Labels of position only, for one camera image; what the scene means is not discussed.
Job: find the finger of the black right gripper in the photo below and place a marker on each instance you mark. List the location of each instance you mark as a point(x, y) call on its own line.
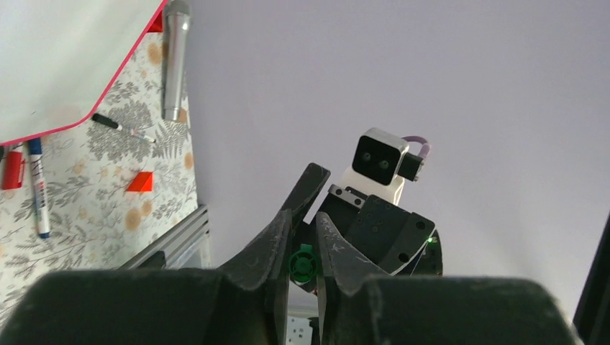
point(305, 192)

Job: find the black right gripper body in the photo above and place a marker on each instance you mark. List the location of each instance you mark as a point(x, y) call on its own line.
point(398, 241)

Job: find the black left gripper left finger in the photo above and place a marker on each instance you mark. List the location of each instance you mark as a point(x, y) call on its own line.
point(241, 302)

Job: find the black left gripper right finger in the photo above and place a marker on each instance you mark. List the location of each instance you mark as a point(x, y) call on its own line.
point(360, 304)

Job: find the green marker cap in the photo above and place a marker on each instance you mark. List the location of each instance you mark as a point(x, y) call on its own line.
point(303, 264)

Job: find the pink framed whiteboard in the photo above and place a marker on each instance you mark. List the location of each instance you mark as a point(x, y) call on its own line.
point(59, 58)

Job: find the orange wedge block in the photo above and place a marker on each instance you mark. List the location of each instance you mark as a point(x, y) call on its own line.
point(142, 183)

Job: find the floral table mat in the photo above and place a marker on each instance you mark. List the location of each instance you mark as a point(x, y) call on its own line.
point(94, 221)

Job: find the silver microphone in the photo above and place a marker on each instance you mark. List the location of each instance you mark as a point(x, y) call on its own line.
point(177, 24)

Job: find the black marker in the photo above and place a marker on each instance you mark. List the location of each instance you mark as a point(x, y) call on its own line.
point(106, 121)

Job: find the blue marker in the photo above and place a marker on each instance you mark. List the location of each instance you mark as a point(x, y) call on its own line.
point(39, 187)

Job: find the red marker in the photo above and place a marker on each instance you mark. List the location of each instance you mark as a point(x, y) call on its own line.
point(13, 168)

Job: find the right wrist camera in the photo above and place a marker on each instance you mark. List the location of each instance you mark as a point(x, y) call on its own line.
point(383, 162)

